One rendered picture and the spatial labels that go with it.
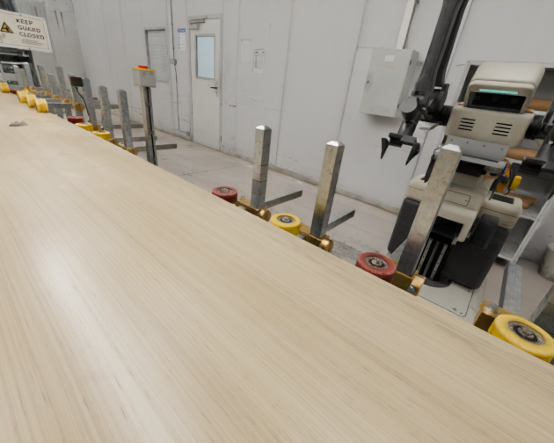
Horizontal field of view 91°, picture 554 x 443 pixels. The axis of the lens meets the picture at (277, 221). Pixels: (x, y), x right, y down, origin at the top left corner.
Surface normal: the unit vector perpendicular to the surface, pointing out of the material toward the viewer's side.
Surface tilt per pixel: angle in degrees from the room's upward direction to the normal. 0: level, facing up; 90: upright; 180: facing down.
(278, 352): 0
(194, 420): 0
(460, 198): 98
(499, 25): 90
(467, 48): 90
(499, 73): 42
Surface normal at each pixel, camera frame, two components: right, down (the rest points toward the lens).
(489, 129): -0.66, 0.40
